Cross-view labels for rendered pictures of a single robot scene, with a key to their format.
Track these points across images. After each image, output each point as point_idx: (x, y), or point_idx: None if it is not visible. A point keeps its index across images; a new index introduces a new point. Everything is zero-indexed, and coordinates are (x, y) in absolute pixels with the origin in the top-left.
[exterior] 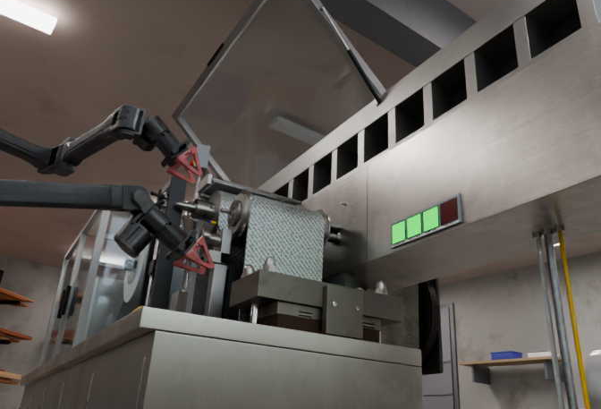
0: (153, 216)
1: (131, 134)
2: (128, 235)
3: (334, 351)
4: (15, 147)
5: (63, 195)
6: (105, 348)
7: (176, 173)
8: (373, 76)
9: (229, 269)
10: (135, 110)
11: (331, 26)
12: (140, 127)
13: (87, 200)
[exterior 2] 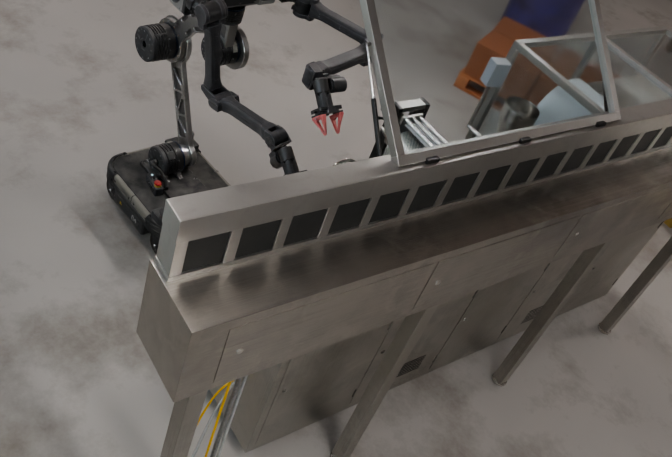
0: (278, 153)
1: (306, 87)
2: (272, 156)
3: None
4: (346, 34)
5: (247, 123)
6: None
7: (332, 121)
8: (390, 132)
9: None
10: (307, 71)
11: (372, 65)
12: (310, 84)
13: (255, 130)
